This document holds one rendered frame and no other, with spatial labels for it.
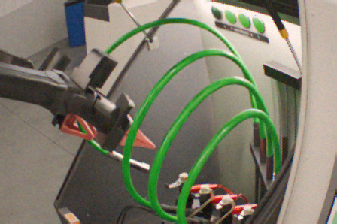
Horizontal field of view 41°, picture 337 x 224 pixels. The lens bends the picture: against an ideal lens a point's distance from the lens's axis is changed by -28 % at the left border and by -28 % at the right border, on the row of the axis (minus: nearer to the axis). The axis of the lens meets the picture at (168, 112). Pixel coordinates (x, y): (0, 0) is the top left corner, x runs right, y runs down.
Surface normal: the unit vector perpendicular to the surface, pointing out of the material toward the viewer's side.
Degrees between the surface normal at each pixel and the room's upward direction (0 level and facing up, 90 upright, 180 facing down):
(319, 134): 76
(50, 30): 90
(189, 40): 90
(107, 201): 90
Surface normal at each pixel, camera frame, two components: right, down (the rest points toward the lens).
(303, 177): -0.86, 0.08
